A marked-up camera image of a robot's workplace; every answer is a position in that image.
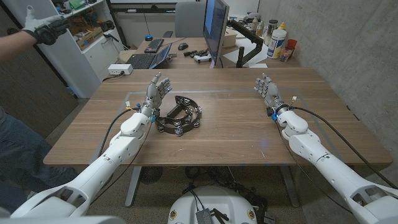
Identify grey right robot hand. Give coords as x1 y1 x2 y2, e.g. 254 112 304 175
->
253 73 290 116

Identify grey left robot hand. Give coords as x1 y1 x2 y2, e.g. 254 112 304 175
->
140 72 173 118

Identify person's black gloved hand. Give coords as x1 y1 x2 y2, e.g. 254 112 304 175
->
21 5 71 46

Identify person's bare forearm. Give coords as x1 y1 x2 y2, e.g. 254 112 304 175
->
0 30 38 62

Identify black half-moon tambourine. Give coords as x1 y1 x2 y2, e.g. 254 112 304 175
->
154 95 203 137

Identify dark open laptop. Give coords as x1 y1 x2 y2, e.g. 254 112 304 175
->
126 42 173 70

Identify white power strip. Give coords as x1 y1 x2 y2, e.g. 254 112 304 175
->
108 63 134 76

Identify open cardboard box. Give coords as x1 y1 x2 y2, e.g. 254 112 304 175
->
70 26 104 51

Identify wooden office desk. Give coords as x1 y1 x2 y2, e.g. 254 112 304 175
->
119 37 301 69

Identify white shelf cabinet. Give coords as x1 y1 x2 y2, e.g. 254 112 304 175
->
0 0 125 99

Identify black keyboard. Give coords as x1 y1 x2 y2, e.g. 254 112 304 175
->
144 38 165 54

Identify white wipes canister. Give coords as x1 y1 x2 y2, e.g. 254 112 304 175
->
266 29 287 60

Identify white paper sheet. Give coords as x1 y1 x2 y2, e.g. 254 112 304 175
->
222 39 270 68

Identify white game controller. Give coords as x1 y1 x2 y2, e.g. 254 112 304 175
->
193 54 213 64

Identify dark-lidded jar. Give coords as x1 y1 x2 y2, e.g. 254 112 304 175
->
264 19 279 46

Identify light wooden box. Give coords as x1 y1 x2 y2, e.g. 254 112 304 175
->
222 28 238 48

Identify grey office chair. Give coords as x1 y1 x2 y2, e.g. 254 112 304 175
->
163 1 208 39

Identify black computer monitor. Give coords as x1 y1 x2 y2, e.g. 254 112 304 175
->
202 0 230 67

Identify grey table leg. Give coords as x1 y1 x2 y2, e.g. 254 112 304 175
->
124 166 142 208
279 164 301 208

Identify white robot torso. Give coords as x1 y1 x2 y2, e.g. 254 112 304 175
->
167 185 258 224

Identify person's legs in jeans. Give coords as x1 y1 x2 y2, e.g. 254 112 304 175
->
0 107 78 212

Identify grey finned module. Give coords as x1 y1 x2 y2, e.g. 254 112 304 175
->
195 208 214 224

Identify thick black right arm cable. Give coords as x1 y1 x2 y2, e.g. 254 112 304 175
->
291 106 398 189

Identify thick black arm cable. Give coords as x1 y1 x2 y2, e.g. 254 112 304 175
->
291 106 398 189
98 107 141 156

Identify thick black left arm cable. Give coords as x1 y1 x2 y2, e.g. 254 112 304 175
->
98 107 141 156

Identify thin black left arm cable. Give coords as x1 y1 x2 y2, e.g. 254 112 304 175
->
90 121 153 205

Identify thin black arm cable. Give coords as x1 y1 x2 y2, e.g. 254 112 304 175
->
90 121 153 205
274 120 354 215

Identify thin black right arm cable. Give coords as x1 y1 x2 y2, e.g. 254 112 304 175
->
274 120 354 215

